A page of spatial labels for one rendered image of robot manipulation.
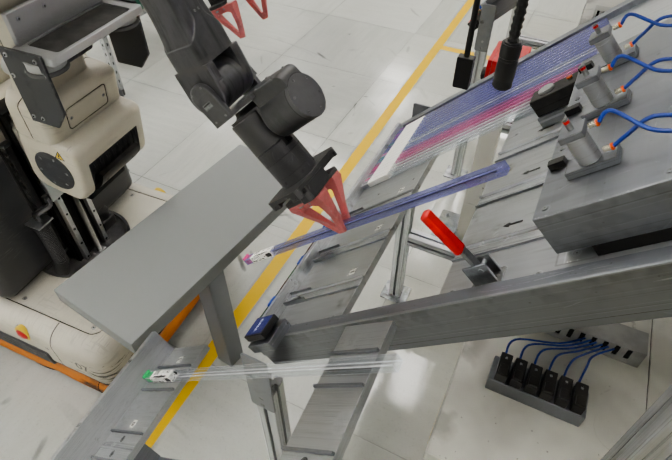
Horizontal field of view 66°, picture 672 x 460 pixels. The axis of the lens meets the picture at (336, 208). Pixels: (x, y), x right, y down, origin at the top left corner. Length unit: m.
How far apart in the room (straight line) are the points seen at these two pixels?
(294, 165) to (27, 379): 1.41
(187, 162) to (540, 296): 2.05
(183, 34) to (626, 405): 0.91
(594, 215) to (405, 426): 1.20
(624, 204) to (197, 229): 0.97
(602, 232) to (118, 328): 0.90
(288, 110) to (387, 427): 1.18
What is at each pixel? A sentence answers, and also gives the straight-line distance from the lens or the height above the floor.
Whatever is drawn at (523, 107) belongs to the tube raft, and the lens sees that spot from 0.94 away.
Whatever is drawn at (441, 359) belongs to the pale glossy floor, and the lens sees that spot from 1.75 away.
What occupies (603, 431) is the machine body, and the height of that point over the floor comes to 0.62.
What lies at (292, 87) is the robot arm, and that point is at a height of 1.17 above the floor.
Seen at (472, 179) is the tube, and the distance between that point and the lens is 0.58.
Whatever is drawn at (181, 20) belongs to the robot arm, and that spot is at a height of 1.23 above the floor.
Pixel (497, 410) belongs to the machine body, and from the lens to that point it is 1.00.
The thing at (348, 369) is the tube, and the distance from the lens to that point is 0.54.
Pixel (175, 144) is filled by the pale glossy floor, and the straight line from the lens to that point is 2.56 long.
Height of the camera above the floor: 1.49
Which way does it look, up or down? 44 degrees down
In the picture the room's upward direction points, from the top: straight up
